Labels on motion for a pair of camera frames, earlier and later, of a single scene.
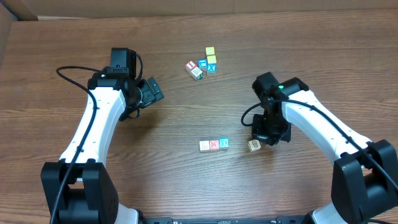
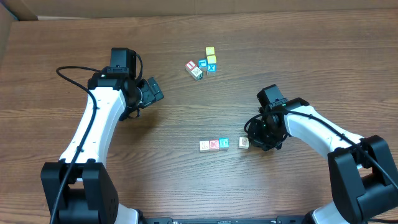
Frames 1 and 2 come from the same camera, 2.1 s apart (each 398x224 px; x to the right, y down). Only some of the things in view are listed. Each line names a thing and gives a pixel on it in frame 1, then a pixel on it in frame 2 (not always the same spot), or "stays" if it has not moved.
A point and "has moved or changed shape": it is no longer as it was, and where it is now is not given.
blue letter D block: [224, 142] stays
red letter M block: [214, 145] stays
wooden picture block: [204, 146] stays
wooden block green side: [254, 145] has moved or changed shape
